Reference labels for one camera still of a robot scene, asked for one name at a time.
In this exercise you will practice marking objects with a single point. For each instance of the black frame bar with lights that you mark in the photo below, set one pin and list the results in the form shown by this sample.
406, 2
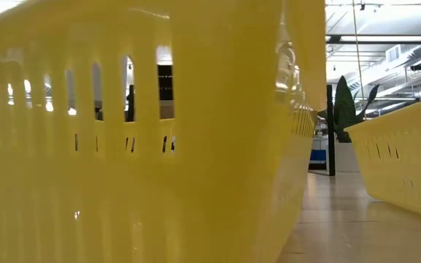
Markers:
333, 38

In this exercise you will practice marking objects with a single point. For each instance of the dark green leafy plant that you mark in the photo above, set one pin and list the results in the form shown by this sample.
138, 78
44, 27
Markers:
344, 109

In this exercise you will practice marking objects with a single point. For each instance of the yellow slotted plastic basket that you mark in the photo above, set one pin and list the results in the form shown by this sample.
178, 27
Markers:
123, 190
408, 182

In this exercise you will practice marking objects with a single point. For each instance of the blue plastic storage bin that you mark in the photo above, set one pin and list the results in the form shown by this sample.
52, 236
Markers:
318, 156

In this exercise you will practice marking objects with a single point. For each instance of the white square planter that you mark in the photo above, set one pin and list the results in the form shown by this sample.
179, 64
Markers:
349, 157

